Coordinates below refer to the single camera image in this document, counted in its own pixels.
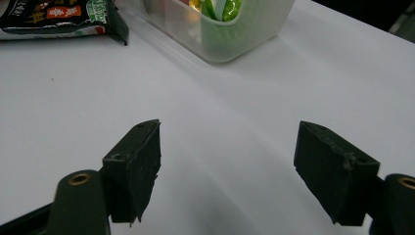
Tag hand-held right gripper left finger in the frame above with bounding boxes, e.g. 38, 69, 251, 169
102, 118, 162, 227

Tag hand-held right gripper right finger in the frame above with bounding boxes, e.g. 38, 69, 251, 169
293, 120, 382, 227

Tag clear plastic container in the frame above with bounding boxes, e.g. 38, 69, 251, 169
116, 0, 297, 65

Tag white and green food packet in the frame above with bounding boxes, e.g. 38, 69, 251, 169
187, 0, 244, 57

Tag red and black food packet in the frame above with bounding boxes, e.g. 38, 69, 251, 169
0, 0, 130, 46

